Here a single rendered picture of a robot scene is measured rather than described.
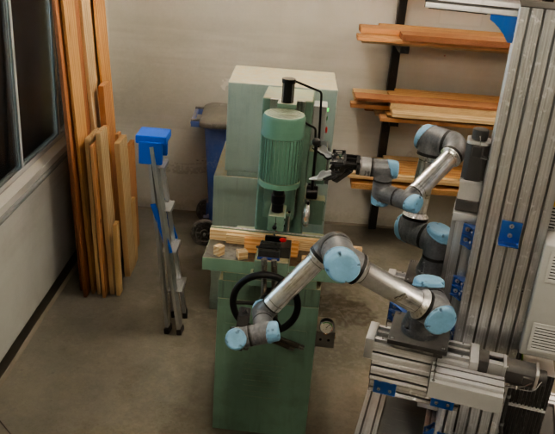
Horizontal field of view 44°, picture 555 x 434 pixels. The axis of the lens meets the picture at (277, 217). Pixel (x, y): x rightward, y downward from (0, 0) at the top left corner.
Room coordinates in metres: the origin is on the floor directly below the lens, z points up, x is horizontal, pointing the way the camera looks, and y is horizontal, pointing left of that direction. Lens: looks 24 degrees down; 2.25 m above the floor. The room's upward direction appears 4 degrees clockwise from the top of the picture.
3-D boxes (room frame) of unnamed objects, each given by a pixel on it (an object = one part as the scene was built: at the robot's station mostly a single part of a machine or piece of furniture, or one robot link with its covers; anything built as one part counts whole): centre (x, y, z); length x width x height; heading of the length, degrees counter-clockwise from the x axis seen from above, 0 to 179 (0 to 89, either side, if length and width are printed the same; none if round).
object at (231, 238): (2.76, -0.08, 0.92); 0.60 x 0.02 x 0.04; 87
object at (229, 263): (2.65, 0.00, 0.87); 0.61 x 0.30 x 0.06; 87
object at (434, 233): (2.78, -0.71, 0.98); 0.13 x 0.12 x 0.14; 48
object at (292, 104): (2.90, -0.01, 1.54); 0.08 x 0.08 x 0.17; 87
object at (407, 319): (2.30, -0.58, 0.87); 0.15 x 0.15 x 0.10
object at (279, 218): (2.78, 0.00, 1.03); 0.14 x 0.07 x 0.09; 177
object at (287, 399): (2.88, 0.00, 0.36); 0.58 x 0.45 x 0.71; 177
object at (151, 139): (3.48, 0.62, 0.58); 0.27 x 0.25 x 1.16; 90
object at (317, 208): (2.94, -0.17, 1.02); 0.09 x 0.07 x 0.12; 87
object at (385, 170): (2.64, -0.41, 1.34); 0.11 x 0.08 x 0.09; 87
